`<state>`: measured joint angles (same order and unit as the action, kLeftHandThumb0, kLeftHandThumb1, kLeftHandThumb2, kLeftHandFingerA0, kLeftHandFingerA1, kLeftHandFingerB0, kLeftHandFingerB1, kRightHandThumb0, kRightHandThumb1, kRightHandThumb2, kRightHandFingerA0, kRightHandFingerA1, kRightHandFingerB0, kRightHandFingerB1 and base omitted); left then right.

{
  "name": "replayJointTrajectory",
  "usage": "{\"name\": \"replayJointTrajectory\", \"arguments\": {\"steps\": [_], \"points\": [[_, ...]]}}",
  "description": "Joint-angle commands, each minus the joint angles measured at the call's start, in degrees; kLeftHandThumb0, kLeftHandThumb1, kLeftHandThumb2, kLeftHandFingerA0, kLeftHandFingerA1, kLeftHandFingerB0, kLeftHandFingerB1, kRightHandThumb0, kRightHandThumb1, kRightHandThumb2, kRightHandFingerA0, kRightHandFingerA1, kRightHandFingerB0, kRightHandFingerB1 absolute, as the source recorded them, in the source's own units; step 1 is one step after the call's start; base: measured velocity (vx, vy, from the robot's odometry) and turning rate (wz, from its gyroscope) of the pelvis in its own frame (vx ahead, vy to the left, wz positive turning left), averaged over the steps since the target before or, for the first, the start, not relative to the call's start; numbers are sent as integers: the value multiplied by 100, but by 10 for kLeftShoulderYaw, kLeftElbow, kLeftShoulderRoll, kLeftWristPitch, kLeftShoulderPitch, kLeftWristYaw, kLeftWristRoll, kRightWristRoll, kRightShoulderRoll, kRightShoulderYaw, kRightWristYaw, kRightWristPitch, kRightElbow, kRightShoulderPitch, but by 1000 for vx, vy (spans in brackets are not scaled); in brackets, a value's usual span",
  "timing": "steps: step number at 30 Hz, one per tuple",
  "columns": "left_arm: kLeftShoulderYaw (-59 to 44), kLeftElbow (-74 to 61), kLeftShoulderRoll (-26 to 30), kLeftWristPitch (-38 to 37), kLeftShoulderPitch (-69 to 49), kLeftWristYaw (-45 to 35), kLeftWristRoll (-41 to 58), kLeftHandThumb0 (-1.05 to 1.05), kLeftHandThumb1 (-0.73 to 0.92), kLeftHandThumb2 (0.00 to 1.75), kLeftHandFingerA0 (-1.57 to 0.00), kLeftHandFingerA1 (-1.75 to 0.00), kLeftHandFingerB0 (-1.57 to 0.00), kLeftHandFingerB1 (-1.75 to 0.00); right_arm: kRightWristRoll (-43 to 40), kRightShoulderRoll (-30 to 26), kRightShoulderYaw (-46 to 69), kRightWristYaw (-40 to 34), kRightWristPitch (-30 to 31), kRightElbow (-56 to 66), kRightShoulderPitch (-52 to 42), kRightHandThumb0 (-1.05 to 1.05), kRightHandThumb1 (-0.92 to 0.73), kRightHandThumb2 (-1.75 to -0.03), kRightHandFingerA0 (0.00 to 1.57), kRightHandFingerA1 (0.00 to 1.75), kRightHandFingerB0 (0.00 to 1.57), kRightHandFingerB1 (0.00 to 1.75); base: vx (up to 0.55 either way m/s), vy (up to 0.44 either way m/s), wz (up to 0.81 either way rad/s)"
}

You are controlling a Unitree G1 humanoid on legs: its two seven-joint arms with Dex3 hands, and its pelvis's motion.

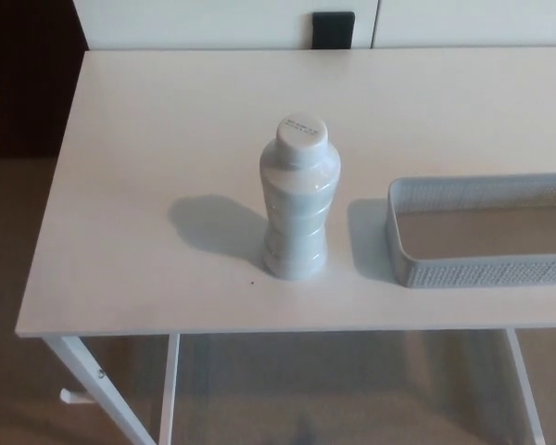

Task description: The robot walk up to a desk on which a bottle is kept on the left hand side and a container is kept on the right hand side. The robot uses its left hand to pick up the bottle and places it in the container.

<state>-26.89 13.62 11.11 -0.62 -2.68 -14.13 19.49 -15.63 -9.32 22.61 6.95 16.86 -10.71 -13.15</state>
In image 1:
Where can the white plastic bottle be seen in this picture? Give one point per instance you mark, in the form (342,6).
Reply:
(296,222)

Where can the white desk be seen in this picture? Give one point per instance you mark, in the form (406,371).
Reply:
(167,162)

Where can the grey mesh container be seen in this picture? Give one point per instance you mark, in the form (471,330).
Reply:
(491,274)

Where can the white cabinet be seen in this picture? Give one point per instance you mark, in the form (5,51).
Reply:
(213,23)

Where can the dark brown wooden panel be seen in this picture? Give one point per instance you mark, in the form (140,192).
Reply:
(28,79)

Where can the black wall socket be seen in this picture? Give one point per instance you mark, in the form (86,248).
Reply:
(333,30)

